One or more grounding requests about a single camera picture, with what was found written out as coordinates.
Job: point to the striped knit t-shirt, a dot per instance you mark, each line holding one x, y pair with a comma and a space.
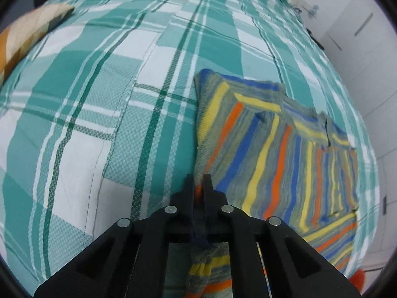
279, 167

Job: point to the white wardrobe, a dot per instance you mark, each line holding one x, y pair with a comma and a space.
359, 52

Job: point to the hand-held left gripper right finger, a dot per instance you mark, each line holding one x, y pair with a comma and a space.
208, 197

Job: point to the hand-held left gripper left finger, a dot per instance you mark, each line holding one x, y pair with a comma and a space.
189, 197

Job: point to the patterned cream pillow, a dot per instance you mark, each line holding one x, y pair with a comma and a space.
21, 34

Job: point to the white wall socket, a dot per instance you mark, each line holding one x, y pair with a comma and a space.
312, 7

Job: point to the orange knit cloth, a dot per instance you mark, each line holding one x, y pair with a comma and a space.
359, 280

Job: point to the green plaid bed sheet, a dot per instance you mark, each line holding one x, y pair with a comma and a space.
108, 115

